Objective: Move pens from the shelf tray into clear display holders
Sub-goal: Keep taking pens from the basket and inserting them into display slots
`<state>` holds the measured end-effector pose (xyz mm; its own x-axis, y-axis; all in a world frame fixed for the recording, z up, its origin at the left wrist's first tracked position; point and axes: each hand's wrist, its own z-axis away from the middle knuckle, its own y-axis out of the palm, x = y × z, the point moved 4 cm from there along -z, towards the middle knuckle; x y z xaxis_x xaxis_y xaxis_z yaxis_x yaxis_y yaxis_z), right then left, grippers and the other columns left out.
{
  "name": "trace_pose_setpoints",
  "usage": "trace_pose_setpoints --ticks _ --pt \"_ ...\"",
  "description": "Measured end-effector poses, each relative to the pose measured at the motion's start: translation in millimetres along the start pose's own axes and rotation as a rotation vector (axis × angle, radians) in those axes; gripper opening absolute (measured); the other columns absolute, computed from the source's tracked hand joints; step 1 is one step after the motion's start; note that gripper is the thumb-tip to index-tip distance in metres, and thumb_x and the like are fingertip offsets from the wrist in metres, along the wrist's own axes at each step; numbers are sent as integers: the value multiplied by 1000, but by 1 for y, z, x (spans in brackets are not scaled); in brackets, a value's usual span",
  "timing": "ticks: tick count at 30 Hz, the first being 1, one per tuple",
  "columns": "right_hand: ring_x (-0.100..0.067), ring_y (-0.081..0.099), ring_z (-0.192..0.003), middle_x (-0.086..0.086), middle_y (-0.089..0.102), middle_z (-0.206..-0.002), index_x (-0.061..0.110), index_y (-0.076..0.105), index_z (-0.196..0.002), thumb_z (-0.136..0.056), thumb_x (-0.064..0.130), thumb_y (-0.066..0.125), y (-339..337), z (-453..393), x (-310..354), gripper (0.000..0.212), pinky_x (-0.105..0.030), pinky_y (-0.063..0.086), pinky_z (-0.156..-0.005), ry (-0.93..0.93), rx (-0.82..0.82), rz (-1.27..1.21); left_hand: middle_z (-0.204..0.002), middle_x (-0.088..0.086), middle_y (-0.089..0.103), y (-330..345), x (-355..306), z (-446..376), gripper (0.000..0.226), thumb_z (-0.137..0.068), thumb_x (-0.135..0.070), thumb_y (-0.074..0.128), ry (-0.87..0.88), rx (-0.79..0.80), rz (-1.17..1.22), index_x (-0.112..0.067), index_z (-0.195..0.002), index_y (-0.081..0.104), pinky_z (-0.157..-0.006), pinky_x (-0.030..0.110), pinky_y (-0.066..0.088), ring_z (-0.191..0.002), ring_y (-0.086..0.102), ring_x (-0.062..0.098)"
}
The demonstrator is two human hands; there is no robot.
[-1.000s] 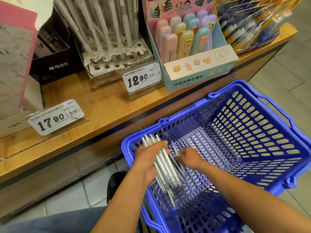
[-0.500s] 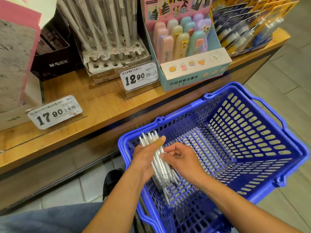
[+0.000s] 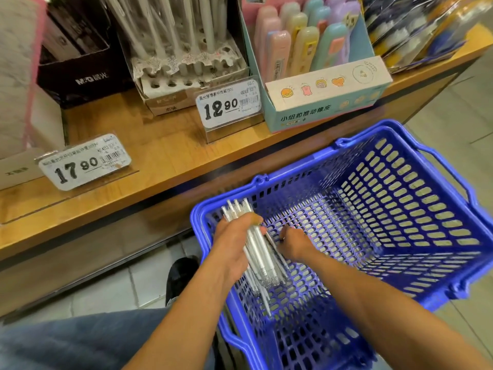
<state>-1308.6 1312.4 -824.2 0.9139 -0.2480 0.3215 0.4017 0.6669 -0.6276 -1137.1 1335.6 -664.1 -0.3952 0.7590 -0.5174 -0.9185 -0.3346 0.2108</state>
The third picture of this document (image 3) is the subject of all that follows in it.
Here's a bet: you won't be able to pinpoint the wooden glue display stand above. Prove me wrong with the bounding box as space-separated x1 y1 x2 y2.
0 23 493 321

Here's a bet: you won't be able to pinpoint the person's left leg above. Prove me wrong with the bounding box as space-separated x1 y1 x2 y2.
0 308 217 370

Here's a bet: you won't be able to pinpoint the pile of pink eraser packets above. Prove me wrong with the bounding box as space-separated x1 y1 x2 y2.
0 0 66 162

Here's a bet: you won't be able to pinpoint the person's left hand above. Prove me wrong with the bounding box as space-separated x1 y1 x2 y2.
212 212 267 286

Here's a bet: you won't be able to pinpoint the person's right forearm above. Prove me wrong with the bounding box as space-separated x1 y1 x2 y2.
304 254 493 370

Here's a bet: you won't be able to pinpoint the person's right hand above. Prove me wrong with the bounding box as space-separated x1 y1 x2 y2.
276 226 318 265

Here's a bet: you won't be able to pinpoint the pastel eraser display box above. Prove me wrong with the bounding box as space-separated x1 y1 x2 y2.
237 0 394 134

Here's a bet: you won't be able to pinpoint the person's left forearm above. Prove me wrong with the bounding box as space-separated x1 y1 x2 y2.
123 262 251 370

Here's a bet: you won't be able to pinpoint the blue shopping basket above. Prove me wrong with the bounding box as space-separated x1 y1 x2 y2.
190 119 493 370

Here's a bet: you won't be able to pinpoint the white price tag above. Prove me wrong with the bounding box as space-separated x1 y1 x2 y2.
194 79 264 132
39 133 134 192

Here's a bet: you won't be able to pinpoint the clear pen bundle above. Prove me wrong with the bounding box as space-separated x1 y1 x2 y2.
221 198 292 317

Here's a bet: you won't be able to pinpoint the person's left shoe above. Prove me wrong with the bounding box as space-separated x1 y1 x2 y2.
165 256 200 305

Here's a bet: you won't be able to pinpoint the blue yellow stationery packets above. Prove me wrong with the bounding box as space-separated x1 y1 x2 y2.
362 0 493 74

